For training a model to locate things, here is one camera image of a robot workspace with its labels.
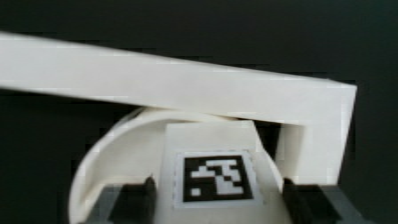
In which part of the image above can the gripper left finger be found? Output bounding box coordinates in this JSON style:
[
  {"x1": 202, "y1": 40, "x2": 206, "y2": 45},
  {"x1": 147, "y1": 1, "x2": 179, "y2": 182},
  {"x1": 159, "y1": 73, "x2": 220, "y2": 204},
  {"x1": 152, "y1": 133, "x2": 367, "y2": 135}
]
[{"x1": 87, "y1": 177, "x2": 156, "y2": 224}]

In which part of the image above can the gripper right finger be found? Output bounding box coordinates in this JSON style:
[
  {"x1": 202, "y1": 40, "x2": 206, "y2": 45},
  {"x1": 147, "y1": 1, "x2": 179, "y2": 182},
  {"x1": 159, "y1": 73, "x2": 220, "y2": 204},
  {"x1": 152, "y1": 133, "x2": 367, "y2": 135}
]
[{"x1": 282, "y1": 179, "x2": 373, "y2": 224}]

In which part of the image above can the white round stool seat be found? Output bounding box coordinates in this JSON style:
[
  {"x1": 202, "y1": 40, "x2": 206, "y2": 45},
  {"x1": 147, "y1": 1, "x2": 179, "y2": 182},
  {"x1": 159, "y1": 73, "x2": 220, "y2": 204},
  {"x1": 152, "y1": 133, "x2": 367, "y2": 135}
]
[{"x1": 69, "y1": 109, "x2": 254, "y2": 224}]

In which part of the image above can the white stool leg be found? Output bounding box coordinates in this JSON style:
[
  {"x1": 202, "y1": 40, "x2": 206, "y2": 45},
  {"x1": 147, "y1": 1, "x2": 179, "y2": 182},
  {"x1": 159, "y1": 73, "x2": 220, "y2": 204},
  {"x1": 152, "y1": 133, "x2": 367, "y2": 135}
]
[{"x1": 154, "y1": 121, "x2": 291, "y2": 224}]

